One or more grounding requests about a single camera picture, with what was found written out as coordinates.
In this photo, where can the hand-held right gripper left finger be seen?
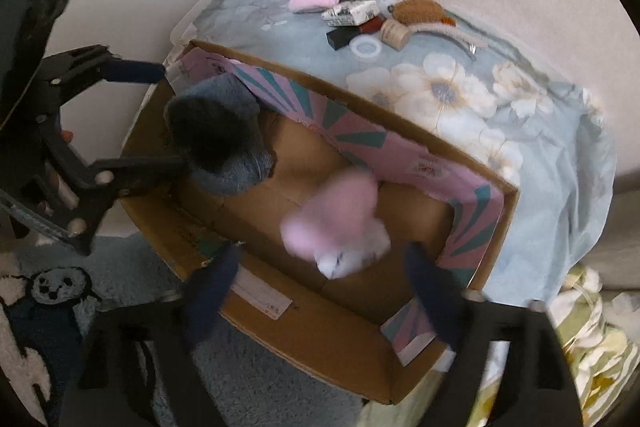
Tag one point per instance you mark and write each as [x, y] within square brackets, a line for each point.
[215, 289]

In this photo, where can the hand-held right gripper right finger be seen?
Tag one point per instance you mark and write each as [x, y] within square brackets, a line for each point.
[435, 302]

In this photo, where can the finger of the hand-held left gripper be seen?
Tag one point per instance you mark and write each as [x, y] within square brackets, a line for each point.
[140, 174]
[135, 72]

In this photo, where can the grey-blue plush toy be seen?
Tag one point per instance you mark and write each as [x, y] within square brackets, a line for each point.
[225, 132]

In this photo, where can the pink plush toy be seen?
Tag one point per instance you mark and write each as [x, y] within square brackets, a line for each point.
[335, 212]

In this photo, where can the cardboard box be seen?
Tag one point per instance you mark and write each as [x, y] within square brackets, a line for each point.
[300, 147]

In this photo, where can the newspaper print box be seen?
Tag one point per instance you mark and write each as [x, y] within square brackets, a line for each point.
[352, 12]

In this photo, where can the brown plush toy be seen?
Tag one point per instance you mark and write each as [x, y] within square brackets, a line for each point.
[417, 12]

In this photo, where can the blue shag rug with figure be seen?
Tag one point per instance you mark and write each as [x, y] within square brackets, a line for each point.
[50, 287]

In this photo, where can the floral blue tablecloth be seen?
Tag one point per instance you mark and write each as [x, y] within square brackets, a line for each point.
[525, 187]

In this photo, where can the yellow floral cloth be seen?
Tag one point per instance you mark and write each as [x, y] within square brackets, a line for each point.
[595, 332]

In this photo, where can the black block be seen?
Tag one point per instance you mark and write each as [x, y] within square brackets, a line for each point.
[342, 39]

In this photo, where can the red-brown block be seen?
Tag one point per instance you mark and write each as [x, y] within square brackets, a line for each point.
[372, 26]

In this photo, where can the wooden spool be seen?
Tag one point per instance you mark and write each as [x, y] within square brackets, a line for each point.
[395, 34]

